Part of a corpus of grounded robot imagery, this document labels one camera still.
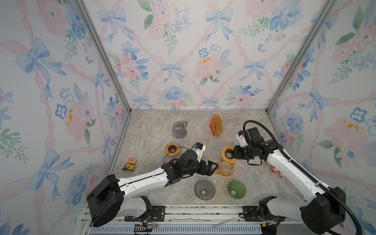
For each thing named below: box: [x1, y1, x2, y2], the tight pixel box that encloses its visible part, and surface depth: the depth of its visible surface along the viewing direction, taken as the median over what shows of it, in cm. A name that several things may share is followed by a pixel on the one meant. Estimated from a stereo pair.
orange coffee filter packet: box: [209, 114, 224, 138], surface depth 104 cm
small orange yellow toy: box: [120, 157, 138, 171], surface depth 91 cm
